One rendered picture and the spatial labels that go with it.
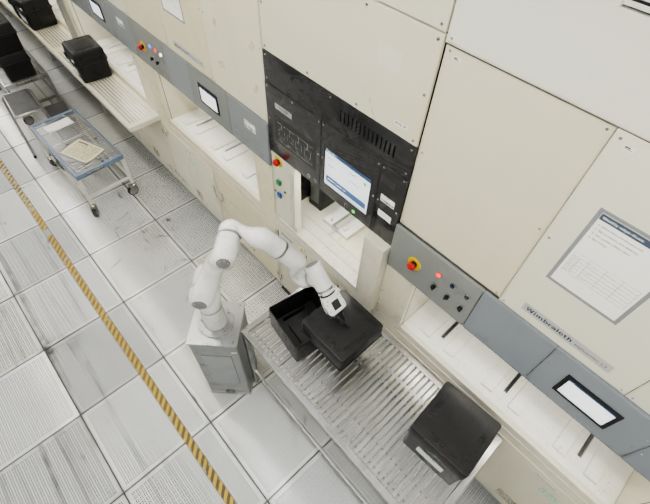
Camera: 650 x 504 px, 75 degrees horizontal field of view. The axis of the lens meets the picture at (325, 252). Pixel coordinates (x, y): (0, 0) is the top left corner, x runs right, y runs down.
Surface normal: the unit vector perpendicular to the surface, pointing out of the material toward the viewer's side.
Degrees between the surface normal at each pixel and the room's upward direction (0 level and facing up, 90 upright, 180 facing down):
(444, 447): 0
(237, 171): 0
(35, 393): 0
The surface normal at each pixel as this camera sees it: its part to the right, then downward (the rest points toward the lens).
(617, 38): -0.74, 0.52
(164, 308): 0.04, -0.61
